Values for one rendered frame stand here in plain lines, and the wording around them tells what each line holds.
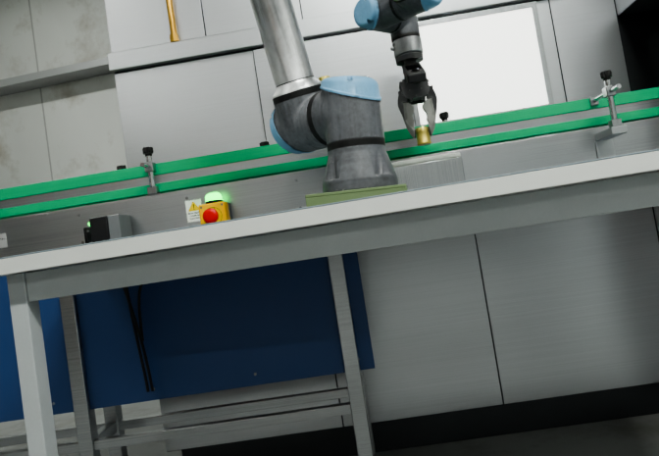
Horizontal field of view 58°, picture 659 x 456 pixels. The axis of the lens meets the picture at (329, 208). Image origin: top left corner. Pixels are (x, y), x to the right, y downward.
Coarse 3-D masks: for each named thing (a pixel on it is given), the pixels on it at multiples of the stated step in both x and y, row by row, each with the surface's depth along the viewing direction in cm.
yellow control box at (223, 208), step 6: (204, 204) 153; (210, 204) 153; (216, 204) 152; (222, 204) 152; (228, 204) 157; (204, 210) 153; (216, 210) 152; (222, 210) 152; (228, 210) 156; (222, 216) 152; (228, 216) 155; (204, 222) 152
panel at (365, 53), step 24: (432, 24) 186; (312, 48) 188; (336, 48) 188; (360, 48) 187; (384, 48) 187; (264, 72) 188; (336, 72) 187; (360, 72) 187; (384, 72) 186; (264, 96) 188; (384, 96) 186; (552, 96) 183; (264, 120) 188; (384, 120) 186
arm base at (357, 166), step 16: (336, 144) 114; (352, 144) 113; (368, 144) 113; (384, 144) 117; (336, 160) 114; (352, 160) 112; (368, 160) 112; (384, 160) 114; (336, 176) 115; (352, 176) 111; (368, 176) 111; (384, 176) 112
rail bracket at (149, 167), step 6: (144, 150) 160; (150, 150) 161; (150, 156) 161; (150, 162) 160; (144, 168) 160; (150, 168) 160; (150, 174) 161; (150, 180) 161; (150, 186) 161; (156, 186) 160; (150, 192) 160; (156, 192) 160
